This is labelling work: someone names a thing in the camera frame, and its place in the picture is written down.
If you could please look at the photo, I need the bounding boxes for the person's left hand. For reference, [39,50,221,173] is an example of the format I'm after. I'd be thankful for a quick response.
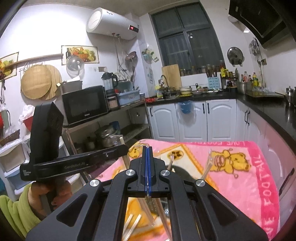
[28,180,73,220]

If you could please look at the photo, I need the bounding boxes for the chopstick pair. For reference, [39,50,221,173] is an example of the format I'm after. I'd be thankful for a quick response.
[139,196,173,241]

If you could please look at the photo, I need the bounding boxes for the hanging kitchen tools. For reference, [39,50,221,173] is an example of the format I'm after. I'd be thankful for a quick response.
[248,38,260,56]

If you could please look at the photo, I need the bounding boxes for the white water heater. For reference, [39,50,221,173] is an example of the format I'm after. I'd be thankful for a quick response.
[86,7,139,40]

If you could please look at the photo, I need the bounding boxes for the black microwave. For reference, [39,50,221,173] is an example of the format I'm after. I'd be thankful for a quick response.
[61,85,109,126]

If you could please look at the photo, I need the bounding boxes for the wooden wall shelf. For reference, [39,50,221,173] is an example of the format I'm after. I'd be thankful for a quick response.
[17,54,63,63]

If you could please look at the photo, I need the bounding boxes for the glass pot lid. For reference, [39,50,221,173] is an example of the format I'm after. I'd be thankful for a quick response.
[66,55,85,77]

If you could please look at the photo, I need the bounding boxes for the steel faucet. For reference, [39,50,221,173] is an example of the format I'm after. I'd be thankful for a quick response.
[159,75,169,90]

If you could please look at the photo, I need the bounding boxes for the dark window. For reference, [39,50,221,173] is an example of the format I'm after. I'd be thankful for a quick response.
[149,2,226,75]

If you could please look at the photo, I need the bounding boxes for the copper hanging pan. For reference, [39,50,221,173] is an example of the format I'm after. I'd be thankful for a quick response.
[125,51,138,62]

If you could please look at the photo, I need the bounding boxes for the round wooden boards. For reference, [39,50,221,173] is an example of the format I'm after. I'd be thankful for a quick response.
[21,64,52,100]

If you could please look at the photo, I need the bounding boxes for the hanging plastic bag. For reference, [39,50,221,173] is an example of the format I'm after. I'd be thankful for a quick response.
[142,48,159,63]

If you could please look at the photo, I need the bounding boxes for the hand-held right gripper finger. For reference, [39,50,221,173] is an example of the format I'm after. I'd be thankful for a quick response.
[149,146,270,241]
[25,146,149,241]

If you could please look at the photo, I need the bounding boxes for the row of condiment bottles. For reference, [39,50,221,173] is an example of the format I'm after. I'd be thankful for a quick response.
[240,72,259,90]

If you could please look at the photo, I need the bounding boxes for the white base cabinets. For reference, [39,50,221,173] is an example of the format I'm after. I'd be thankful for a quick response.
[148,98,266,144]

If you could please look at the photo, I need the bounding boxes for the blue dish rack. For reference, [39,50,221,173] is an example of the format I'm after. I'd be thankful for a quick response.
[117,89,140,106]

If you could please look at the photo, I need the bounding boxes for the small steel kettle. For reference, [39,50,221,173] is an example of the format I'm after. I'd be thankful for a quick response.
[285,86,295,102]

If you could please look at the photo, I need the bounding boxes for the stacked steel pots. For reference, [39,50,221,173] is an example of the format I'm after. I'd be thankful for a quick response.
[96,125,121,147]

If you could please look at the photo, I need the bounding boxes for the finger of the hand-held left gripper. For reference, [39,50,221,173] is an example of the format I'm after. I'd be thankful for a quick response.
[89,144,129,166]

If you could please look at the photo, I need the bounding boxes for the wicker basket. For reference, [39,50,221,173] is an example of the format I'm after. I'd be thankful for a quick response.
[0,130,21,146]

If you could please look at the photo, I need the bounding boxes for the round wooden board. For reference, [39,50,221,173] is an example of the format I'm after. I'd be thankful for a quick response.
[44,65,62,98]

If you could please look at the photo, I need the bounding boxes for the blue knife block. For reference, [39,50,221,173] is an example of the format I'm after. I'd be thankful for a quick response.
[207,76,219,90]

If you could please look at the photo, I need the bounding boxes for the black kitchen countertop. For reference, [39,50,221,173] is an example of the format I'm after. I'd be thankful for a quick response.
[147,90,296,139]

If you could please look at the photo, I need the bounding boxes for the red basin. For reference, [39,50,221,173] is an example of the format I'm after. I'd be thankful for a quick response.
[23,116,33,131]

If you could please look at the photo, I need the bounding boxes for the large steel stockpot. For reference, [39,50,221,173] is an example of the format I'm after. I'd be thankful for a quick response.
[236,81,252,94]

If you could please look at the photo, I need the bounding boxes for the printed pink blanket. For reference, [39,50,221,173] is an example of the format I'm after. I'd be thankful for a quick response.
[92,138,281,241]

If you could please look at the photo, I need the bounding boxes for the person's left forearm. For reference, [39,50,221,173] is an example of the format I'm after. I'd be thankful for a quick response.
[0,183,48,240]

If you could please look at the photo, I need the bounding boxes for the black range hood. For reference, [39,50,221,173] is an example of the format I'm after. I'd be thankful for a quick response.
[228,0,296,48]

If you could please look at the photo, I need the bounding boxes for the wooden cutting board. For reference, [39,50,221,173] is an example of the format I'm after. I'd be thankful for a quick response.
[161,64,182,91]

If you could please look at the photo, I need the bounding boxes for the fruit wall poster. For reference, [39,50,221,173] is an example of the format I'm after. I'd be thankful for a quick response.
[0,52,19,80]
[61,45,100,64]

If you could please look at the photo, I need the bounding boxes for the grey metal container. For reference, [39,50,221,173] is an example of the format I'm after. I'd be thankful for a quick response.
[57,80,83,94]

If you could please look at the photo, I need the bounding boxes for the bunch of wooden chopsticks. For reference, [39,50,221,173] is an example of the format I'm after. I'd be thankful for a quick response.
[121,149,214,241]

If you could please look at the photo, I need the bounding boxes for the row of spice jars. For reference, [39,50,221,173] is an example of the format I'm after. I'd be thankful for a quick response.
[180,60,226,76]

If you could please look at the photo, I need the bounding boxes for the white plastic bag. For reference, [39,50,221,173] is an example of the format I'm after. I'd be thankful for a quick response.
[19,104,35,123]

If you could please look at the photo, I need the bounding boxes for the steel pot lid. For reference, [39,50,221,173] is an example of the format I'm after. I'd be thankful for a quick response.
[227,47,244,65]

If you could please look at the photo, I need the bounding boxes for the blender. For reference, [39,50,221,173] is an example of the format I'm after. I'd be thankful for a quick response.
[101,72,119,96]

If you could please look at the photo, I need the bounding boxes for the metal shelf rack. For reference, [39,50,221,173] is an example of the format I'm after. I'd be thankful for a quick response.
[62,101,152,158]

